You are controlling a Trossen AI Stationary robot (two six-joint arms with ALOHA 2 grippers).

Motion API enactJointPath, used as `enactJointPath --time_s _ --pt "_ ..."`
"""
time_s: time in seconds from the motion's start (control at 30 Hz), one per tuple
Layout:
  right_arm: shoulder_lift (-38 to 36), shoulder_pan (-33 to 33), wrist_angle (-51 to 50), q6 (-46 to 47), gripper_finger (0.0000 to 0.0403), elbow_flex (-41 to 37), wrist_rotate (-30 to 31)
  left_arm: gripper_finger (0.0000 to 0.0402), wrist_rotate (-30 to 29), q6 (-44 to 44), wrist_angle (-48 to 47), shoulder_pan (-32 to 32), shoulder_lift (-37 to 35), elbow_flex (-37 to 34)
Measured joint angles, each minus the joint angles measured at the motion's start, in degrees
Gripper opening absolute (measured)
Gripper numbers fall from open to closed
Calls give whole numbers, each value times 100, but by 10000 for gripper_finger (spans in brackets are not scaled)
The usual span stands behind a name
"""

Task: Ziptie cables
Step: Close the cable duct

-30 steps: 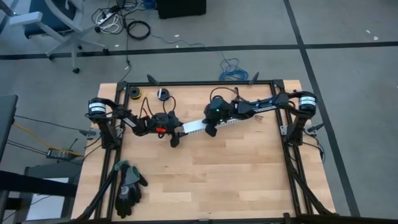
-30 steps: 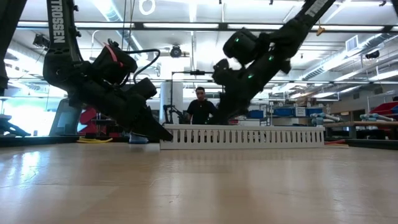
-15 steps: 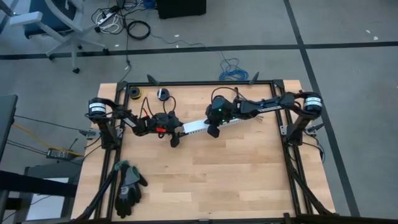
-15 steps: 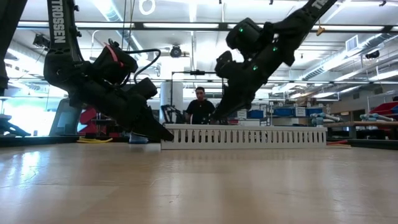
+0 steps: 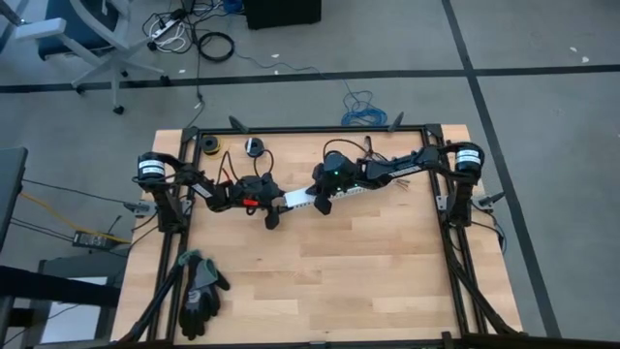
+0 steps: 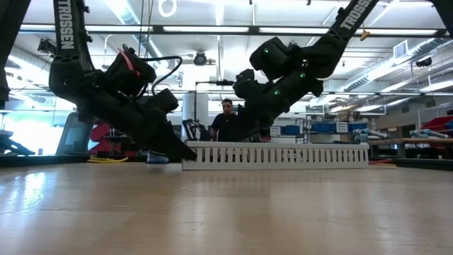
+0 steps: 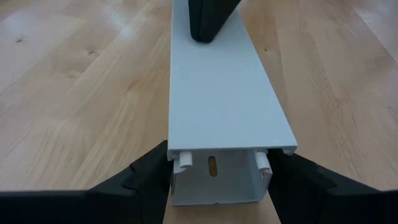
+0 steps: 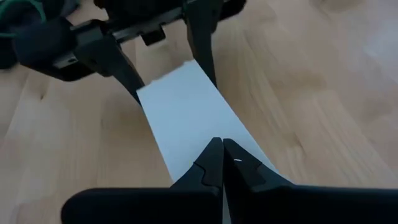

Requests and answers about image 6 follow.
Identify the black camera cable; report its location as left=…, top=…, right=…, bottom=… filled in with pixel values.
left=141, top=55, right=183, bottom=96

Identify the person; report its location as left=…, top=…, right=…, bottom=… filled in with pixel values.
left=210, top=98, right=242, bottom=142

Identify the shelf with blue bins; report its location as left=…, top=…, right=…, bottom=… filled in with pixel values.
left=269, top=116, right=371, bottom=145

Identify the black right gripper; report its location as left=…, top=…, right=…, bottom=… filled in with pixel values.
left=232, top=68, right=324, bottom=143

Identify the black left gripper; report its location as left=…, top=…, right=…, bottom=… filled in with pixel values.
left=76, top=86, right=197, bottom=162

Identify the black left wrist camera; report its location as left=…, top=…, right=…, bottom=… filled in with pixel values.
left=103, top=45, right=158, bottom=101

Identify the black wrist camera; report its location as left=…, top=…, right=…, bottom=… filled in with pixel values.
left=248, top=36, right=304, bottom=81
left=103, top=45, right=158, bottom=101

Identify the white slotted cable duct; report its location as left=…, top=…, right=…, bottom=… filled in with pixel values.
left=181, top=140, right=370, bottom=171

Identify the yellow hanging plug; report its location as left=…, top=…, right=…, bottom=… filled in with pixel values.
left=360, top=21, right=372, bottom=42

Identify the black dome ceiling camera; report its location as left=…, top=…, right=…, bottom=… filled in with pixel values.
left=193, top=51, right=209, bottom=67

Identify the red strap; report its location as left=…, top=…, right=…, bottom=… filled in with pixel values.
left=118, top=48, right=142, bottom=78

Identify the black overhead camera rig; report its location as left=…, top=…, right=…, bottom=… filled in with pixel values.
left=193, top=79, right=237, bottom=122

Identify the black mounted camera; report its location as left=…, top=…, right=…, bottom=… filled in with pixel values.
left=37, top=38, right=58, bottom=57

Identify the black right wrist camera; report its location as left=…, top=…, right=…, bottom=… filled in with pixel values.
left=248, top=36, right=304, bottom=81

